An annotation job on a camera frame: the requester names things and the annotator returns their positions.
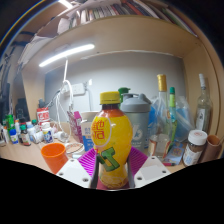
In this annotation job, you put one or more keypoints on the blue plastic bag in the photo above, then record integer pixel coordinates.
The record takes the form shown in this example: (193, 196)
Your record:
(185, 116)

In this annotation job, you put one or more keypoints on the orange plastic cup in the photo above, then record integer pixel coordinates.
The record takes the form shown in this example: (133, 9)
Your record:
(55, 158)

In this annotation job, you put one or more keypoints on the green glass bottle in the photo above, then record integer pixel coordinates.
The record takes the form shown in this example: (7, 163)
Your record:
(123, 90)

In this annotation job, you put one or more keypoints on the red and white can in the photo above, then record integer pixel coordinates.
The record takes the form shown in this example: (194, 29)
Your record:
(43, 116)

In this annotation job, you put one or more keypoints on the brown mug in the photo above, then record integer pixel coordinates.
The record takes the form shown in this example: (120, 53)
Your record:
(211, 150)

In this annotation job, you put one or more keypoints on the green-capped slim bottle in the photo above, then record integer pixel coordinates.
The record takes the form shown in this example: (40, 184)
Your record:
(172, 110)

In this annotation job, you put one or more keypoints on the tall clear glass bottle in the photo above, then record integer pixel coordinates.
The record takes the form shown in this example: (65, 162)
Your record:
(203, 113)

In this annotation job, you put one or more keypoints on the blue flat packet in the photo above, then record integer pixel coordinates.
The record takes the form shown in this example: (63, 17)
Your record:
(175, 153)

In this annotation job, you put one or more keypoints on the white wall power outlet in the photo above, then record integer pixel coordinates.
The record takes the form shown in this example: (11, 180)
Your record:
(77, 89)

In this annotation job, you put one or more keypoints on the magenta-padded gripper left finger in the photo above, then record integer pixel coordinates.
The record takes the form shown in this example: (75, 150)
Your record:
(71, 172)

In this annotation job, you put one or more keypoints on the wooden shelf unit with books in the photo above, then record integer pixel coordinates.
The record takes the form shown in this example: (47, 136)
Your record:
(133, 36)

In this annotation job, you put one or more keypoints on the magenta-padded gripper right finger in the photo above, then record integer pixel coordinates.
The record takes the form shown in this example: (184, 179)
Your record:
(151, 170)

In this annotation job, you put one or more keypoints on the grey shaker bottle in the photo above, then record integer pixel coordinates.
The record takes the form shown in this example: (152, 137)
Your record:
(138, 123)

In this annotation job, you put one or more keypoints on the brown jar with white lid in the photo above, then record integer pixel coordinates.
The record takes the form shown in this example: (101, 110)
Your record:
(194, 148)

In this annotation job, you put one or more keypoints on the white and blue carton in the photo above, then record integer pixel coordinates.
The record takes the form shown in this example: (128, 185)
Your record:
(87, 133)

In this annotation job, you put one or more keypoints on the white led desk lamp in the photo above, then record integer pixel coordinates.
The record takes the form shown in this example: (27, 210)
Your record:
(66, 55)

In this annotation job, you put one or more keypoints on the yellow drink bottle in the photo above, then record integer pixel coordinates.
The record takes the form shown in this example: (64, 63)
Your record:
(111, 133)

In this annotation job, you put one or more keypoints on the small magenta box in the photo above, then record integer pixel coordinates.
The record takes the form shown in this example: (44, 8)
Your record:
(75, 126)

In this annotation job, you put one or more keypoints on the dark bottle with green cap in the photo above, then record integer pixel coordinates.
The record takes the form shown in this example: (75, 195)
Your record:
(25, 136)

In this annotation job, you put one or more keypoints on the gold-capped clear bottle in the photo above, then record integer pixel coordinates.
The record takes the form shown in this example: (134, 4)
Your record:
(162, 100)

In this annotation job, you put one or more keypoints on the ceiling light tube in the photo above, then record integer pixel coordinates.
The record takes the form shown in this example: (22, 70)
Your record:
(66, 3)

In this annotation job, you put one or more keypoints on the white pill bottle blue label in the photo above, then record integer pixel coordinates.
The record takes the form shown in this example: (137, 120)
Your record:
(47, 134)

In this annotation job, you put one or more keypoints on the plain white pill bottle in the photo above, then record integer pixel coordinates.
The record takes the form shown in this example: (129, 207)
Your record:
(61, 136)

